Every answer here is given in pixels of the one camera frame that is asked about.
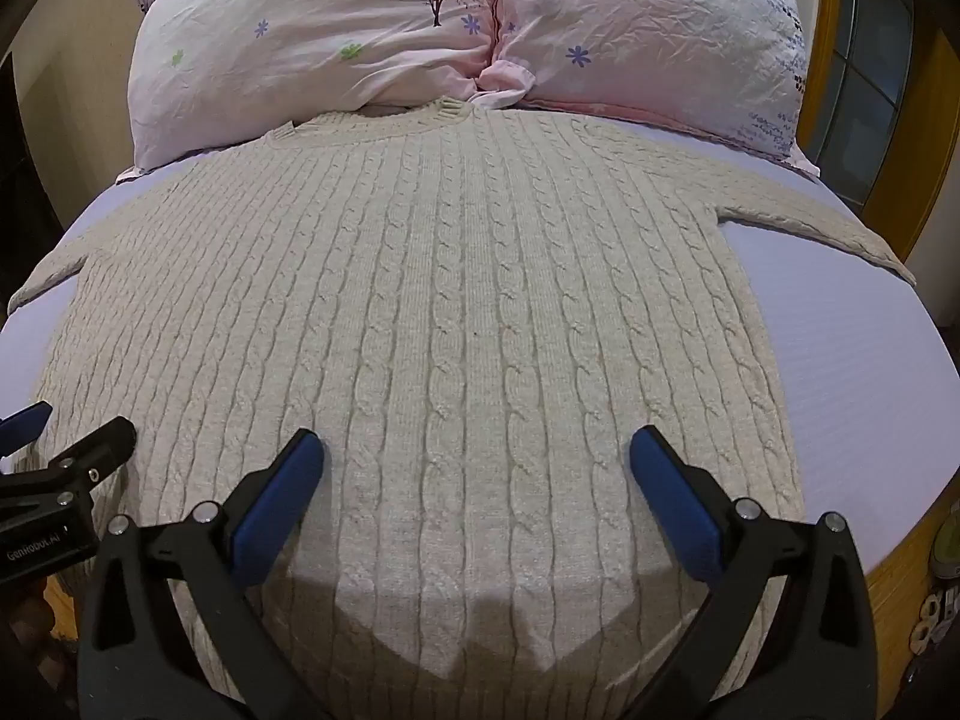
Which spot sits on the wooden bed frame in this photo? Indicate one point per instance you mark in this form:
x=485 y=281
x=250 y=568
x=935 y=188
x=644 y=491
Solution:
x=911 y=600

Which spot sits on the wooden framed glass door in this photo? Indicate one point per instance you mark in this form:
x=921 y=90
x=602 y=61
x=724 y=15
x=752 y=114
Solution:
x=874 y=75

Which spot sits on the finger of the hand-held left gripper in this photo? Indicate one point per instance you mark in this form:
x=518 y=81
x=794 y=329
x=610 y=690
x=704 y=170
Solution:
x=21 y=424
x=79 y=461

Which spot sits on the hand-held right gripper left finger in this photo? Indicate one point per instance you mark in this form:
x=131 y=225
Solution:
x=281 y=499

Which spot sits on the pink pillow with leaf print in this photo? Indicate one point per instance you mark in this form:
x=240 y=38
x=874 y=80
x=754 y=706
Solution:
x=660 y=30

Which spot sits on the pink pillow with tree print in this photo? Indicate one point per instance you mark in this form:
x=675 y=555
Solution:
x=300 y=37

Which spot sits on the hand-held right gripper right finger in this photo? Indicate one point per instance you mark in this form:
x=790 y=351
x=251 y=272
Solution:
x=679 y=499

